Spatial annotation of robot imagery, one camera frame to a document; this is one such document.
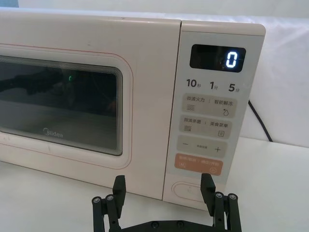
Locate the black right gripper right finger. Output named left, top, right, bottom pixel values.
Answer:
left=200, top=173, right=242, bottom=232

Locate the cream microwave oven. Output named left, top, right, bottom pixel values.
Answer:
left=0, top=6, right=267, bottom=203

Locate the microwave control panel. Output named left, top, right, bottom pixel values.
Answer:
left=166, top=30, right=262, bottom=183

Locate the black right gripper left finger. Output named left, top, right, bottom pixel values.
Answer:
left=91, top=175, right=127, bottom=232

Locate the microwave oven door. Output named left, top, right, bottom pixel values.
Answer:
left=0, top=12, right=182, bottom=201

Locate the black power cable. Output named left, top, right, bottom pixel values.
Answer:
left=248, top=100, right=273, bottom=143

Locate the white curtain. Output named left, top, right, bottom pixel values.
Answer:
left=0, top=0, right=309, bottom=145

